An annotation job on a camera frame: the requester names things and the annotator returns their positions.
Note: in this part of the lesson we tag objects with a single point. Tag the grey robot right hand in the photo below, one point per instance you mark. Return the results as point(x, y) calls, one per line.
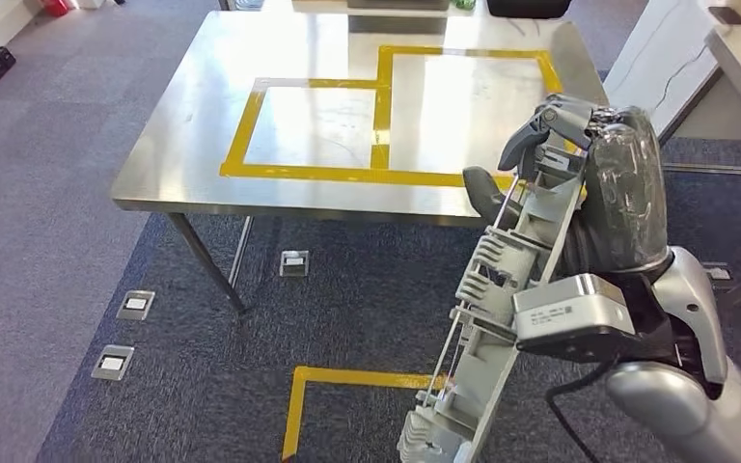
point(626, 192)

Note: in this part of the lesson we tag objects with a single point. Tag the white partition panel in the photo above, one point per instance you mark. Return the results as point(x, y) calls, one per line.
point(658, 51)

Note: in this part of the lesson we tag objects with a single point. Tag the steel workbench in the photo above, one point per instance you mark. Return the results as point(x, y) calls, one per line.
point(185, 128)

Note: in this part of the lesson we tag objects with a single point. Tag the steel floor outlet box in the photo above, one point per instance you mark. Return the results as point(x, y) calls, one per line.
point(112, 363)
point(135, 305)
point(294, 263)
point(717, 273)

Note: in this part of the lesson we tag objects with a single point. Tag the green bag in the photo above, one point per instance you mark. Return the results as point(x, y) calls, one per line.
point(465, 4)

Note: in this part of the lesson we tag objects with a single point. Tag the grey plastic wheel cover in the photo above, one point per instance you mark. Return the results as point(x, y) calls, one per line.
point(498, 268)

